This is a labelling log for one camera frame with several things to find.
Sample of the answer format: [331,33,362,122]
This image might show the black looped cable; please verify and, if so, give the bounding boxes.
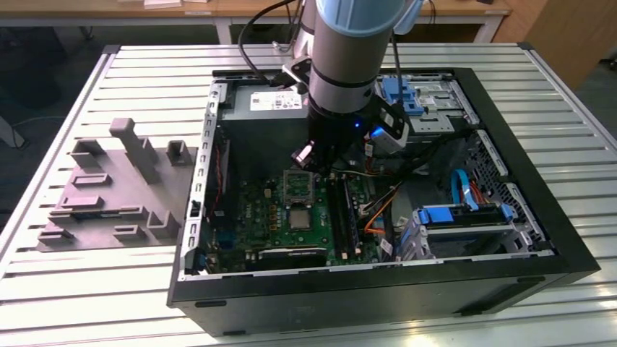
[238,0,309,90]

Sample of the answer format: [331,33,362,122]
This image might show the blue drive bay latch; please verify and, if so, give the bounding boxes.
[378,77,418,117]

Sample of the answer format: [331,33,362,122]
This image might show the orange power wires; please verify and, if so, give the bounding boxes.
[363,207,387,236]

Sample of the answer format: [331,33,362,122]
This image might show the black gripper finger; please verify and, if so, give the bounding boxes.
[289,140,323,174]

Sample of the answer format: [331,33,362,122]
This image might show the grey power supply unit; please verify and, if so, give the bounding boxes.
[218,85,317,180]

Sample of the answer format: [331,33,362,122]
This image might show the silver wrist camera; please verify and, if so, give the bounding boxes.
[370,124,410,153]

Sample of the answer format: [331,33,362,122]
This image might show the blue flat wire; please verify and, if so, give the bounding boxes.
[449,168,482,213]

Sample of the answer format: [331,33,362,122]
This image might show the red black twisted wire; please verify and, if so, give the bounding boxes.
[213,147,227,200]

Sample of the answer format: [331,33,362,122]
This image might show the black camera cable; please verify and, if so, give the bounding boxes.
[389,32,406,109]

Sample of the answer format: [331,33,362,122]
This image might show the wooden cabinet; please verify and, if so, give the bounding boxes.
[490,0,617,91]

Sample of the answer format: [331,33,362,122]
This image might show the black graphics card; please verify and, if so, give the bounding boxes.
[255,247,329,271]

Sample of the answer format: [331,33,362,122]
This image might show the black cable bundle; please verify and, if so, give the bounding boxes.
[358,129,475,218]

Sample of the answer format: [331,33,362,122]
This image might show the green motherboard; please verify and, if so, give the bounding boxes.
[199,169,386,272]

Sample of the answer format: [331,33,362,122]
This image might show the blue VGA port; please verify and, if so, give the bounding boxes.
[214,231,238,251]

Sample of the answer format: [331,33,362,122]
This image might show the silver disk bay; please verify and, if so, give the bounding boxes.
[391,216,553,263]

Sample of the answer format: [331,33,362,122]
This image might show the black RAM slot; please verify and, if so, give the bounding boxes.
[343,174,365,255]
[331,177,353,260]
[326,179,346,260]
[337,175,359,257]

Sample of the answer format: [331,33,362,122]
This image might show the hard disk in blue carrier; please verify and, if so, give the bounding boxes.
[414,202,513,228]

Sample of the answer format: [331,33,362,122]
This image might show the orange flat wire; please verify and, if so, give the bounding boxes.
[467,179,489,209]

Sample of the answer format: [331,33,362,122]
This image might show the silver drive bay cage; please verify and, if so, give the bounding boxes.
[374,77,483,157]

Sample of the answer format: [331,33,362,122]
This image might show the grey parts rack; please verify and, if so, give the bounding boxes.
[36,117,201,254]

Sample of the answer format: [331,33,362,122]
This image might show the grey wire bundle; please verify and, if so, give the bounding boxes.
[331,165,391,179]

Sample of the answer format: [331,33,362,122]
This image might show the black PC case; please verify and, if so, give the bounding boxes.
[165,67,602,339]

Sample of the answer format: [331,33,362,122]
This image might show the black camera bracket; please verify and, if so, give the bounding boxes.
[373,100,410,140]

